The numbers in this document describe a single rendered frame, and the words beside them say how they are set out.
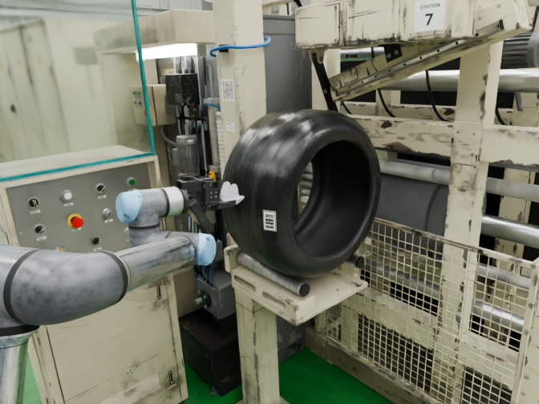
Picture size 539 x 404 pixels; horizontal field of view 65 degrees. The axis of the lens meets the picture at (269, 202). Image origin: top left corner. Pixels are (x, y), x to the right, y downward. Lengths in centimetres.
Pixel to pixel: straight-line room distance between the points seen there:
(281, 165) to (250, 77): 46
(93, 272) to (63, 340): 112
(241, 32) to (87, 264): 104
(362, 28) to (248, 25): 39
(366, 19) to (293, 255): 76
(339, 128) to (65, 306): 92
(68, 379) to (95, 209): 66
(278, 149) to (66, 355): 114
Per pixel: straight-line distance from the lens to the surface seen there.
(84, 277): 70
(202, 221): 115
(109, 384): 200
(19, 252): 76
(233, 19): 152
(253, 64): 155
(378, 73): 158
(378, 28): 143
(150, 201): 105
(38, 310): 71
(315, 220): 169
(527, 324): 156
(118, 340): 191
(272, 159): 120
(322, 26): 157
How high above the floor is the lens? 159
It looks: 18 degrees down
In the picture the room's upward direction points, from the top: 3 degrees counter-clockwise
